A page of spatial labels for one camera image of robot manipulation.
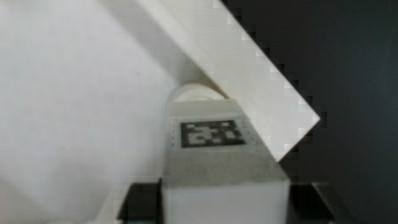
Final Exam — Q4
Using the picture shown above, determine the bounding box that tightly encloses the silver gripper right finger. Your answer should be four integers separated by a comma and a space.
289, 182, 350, 224

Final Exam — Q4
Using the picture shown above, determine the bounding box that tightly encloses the white leg with tag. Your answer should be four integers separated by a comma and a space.
161, 83, 289, 224

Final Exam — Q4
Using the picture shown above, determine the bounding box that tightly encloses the white square tabletop part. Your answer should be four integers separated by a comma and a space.
0, 0, 319, 224

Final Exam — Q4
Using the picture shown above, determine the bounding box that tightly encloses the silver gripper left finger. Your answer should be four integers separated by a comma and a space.
117, 183, 159, 224

